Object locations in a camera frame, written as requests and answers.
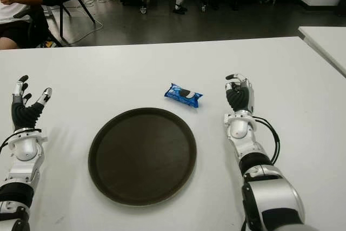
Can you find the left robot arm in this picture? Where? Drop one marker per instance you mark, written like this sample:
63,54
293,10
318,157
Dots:
24,147

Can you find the black office chair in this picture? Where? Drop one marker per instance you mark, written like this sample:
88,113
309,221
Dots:
40,25

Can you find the round dark brown tray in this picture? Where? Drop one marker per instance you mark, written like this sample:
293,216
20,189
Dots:
142,158

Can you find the yellow black floor object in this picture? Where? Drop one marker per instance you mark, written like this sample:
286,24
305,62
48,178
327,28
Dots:
48,43

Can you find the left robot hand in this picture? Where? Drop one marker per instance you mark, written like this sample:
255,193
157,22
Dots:
23,114

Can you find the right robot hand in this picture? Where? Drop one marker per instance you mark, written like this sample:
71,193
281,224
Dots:
240,98

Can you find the white side table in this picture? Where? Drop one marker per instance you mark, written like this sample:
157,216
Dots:
327,41

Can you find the blue Oreo cookie pack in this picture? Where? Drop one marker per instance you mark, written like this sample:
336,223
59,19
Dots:
181,94

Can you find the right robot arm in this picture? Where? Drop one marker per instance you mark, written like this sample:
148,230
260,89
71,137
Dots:
273,193

